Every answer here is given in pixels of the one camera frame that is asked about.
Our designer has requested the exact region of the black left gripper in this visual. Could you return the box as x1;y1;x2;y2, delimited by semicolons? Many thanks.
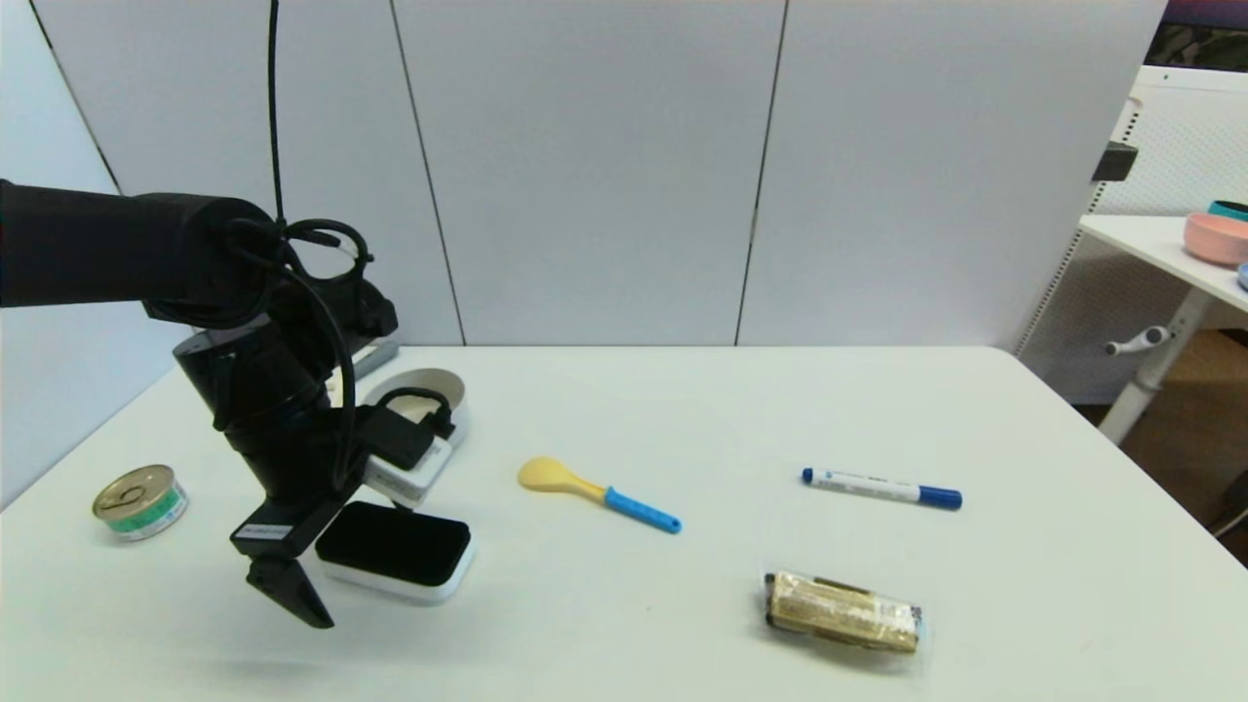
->
223;405;369;630

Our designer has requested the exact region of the beige brown bowl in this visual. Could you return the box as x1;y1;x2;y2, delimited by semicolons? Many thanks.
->
363;369;470;449

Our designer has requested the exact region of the pink bowl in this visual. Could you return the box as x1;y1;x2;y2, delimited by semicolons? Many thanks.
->
1184;213;1248;267

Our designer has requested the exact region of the black white board eraser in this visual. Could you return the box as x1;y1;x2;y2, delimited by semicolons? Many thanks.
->
314;501;477;605

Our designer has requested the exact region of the green label tin can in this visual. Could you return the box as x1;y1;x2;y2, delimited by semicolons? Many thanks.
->
93;464;189;542

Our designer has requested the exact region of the clear wrapped brown snack packet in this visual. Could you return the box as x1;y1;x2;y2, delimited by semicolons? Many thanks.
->
762;569;925;654

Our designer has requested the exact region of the blue white marker pen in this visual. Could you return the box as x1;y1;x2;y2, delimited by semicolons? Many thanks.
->
801;467;963;511

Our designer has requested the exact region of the white side table top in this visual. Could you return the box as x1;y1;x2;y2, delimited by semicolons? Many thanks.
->
1078;214;1248;315

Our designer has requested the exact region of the black clamp on pegboard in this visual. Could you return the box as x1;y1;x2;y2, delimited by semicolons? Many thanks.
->
1090;142;1138;184

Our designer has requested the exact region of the white pegboard panel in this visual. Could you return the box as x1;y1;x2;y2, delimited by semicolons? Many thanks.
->
1014;66;1248;406

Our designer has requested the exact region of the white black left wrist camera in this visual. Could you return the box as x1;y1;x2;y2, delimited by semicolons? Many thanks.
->
359;405;457;511

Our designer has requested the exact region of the grey handle cream peeler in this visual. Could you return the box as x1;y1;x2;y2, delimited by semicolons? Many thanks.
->
327;339;402;406

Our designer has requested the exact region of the yellow spoon blue handle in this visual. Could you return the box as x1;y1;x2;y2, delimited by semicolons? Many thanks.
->
518;456;683;534

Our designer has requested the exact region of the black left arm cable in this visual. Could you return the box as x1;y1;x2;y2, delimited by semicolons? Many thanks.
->
224;0;459;488

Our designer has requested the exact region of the white table crank handle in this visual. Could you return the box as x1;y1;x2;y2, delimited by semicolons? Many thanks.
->
1105;327;1170;358

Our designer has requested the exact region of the dark wall screen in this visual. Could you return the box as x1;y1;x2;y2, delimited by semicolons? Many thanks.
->
1146;0;1248;75

